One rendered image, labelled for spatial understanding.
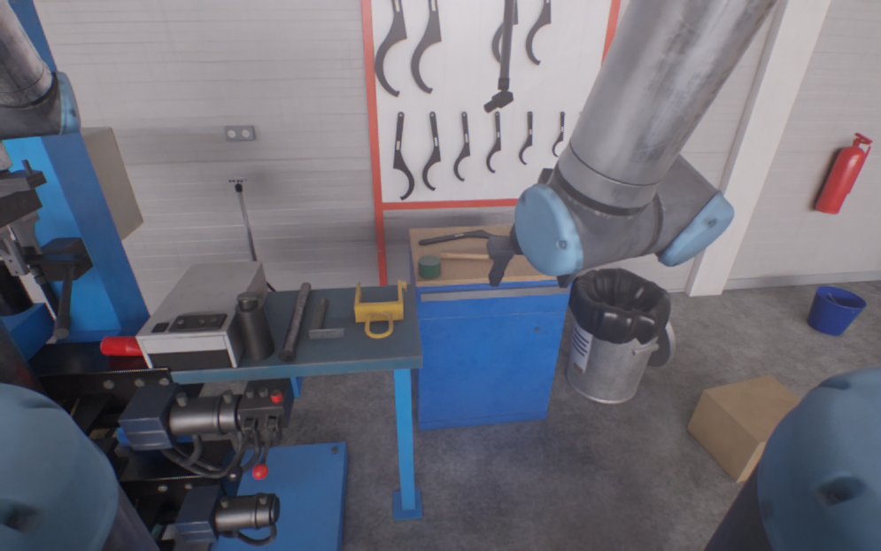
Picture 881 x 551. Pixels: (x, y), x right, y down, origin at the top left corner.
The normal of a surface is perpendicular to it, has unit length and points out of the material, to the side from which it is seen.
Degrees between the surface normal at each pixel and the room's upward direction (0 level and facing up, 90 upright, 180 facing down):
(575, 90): 90
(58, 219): 90
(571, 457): 0
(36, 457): 32
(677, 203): 57
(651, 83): 102
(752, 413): 0
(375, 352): 0
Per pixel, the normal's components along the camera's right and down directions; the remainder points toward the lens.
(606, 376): -0.40, 0.50
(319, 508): 0.01, -0.87
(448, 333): 0.12, 0.50
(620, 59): -0.94, 0.14
